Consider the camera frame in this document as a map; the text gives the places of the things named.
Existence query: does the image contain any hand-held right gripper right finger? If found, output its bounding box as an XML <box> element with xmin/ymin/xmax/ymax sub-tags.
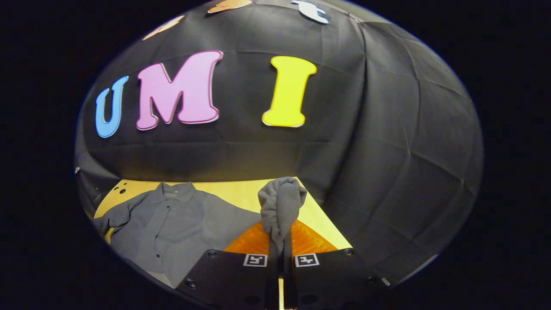
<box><xmin>282</xmin><ymin>220</ymin><xmax>390</xmax><ymax>310</ymax></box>

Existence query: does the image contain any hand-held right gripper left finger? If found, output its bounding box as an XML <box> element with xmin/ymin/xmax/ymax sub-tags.
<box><xmin>176</xmin><ymin>220</ymin><xmax>279</xmax><ymax>310</ymax></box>

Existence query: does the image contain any grey button-up shirt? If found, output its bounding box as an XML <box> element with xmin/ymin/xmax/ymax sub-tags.
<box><xmin>93</xmin><ymin>177</ymin><xmax>308</xmax><ymax>289</ymax></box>

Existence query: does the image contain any black backdrop cloth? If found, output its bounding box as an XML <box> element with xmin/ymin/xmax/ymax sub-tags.
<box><xmin>75</xmin><ymin>0</ymin><xmax>485</xmax><ymax>287</ymax></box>

